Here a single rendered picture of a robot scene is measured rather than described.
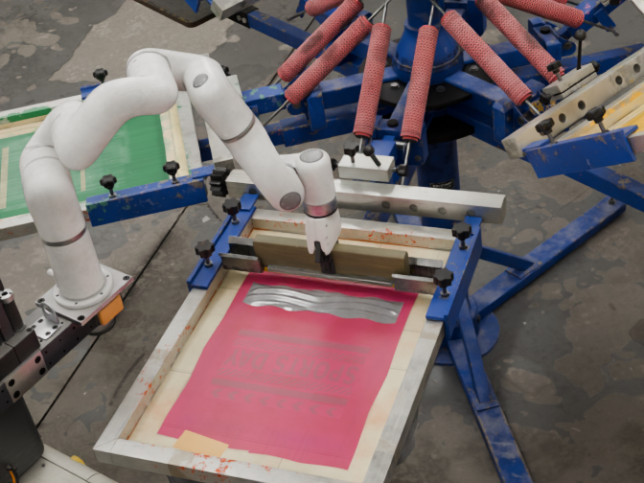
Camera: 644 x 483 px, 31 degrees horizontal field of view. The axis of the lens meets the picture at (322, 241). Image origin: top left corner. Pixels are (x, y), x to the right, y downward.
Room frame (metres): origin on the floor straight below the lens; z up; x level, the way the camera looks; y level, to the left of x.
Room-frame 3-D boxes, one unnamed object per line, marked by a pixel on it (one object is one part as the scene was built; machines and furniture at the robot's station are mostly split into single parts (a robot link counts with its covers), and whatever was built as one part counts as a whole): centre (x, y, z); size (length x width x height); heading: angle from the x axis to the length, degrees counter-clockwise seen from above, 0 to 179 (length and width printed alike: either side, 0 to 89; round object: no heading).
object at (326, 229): (2.00, -0.01, 1.12); 0.10 x 0.07 x 0.11; 155
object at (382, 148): (2.32, -0.16, 1.02); 0.17 x 0.06 x 0.05; 155
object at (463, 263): (1.91, -0.27, 0.97); 0.30 x 0.05 x 0.07; 155
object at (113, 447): (1.82, 0.08, 0.97); 0.79 x 0.58 x 0.04; 155
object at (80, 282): (1.91, 0.52, 1.21); 0.16 x 0.13 x 0.15; 49
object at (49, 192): (1.91, 0.51, 1.37); 0.13 x 0.10 x 0.16; 11
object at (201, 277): (2.15, 0.23, 0.97); 0.30 x 0.05 x 0.07; 155
